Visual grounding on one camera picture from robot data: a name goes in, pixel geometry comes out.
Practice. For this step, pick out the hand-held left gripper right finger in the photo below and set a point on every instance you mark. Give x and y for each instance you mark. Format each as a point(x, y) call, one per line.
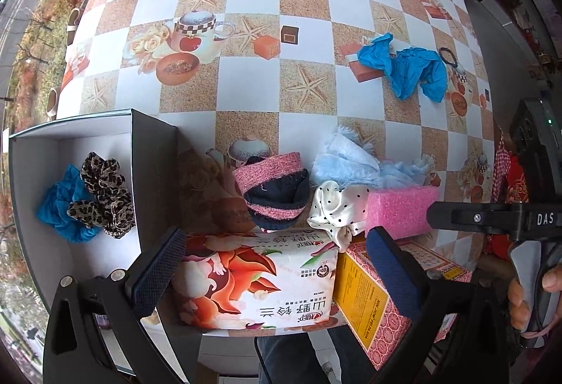
point(395, 274)

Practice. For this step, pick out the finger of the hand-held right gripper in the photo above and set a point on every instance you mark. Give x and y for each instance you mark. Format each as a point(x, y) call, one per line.
point(474, 219)

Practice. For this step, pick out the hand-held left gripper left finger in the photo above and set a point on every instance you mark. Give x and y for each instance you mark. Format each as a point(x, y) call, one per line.
point(156, 274)

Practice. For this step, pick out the pink sponge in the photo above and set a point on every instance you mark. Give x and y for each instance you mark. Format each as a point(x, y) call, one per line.
point(399, 210)

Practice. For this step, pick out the white polka dot scrunchie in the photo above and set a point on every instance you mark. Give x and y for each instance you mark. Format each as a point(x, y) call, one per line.
point(336, 208)

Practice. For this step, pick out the leopard print scrunchie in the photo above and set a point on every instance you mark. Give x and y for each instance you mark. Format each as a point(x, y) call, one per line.
point(105, 195)

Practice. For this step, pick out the grey cardboard box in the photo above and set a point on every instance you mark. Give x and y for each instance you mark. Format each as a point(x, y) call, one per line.
point(153, 173)

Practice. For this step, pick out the teal scrunchie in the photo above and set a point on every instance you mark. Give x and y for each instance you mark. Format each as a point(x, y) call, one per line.
point(59, 208)

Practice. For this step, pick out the light blue fluffy cloth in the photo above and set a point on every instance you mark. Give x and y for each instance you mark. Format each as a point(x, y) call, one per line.
point(351, 160)

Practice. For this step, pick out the pink and black sock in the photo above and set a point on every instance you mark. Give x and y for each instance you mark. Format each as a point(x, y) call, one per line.
point(272, 190)

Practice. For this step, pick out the teal blue cloth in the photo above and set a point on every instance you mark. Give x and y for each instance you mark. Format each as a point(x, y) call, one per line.
point(412, 70)

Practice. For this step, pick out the person's right hand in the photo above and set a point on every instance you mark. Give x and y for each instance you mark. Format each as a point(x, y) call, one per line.
point(520, 305)

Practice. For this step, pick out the red embroidered cushion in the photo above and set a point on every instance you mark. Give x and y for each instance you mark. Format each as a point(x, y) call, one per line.
point(518, 186)

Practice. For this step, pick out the red checked cloth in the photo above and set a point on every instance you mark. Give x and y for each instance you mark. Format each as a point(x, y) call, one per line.
point(502, 173)

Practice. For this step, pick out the red patterned medicine box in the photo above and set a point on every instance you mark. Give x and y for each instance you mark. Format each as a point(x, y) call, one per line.
point(355, 305)

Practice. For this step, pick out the floral tissue pack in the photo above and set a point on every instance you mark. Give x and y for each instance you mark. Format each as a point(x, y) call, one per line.
point(246, 278)

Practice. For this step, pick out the person's blue jeans leg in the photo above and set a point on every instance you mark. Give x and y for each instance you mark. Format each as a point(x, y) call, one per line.
point(298, 357)

